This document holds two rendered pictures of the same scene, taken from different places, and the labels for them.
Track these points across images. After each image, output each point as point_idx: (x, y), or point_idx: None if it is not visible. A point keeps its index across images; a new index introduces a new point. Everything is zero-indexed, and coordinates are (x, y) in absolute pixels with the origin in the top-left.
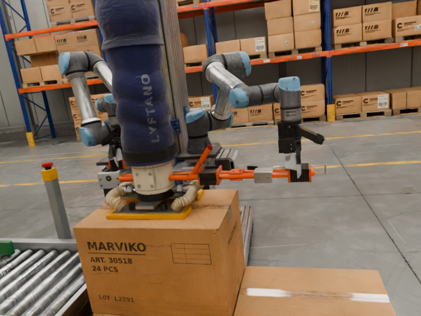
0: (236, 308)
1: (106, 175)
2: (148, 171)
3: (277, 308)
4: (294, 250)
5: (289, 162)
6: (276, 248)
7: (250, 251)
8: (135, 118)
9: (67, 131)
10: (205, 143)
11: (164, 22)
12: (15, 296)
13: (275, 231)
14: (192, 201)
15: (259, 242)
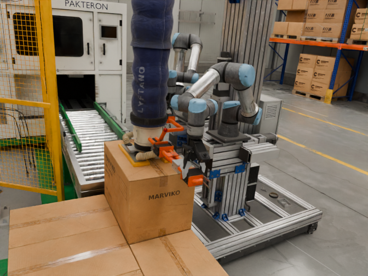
0: (144, 241)
1: (169, 124)
2: (136, 128)
3: (157, 259)
4: (321, 271)
5: (182, 164)
6: (308, 258)
7: (285, 245)
8: (134, 92)
9: (293, 81)
10: (228, 130)
11: (243, 21)
12: (100, 166)
13: (331, 247)
14: (161, 161)
15: (303, 243)
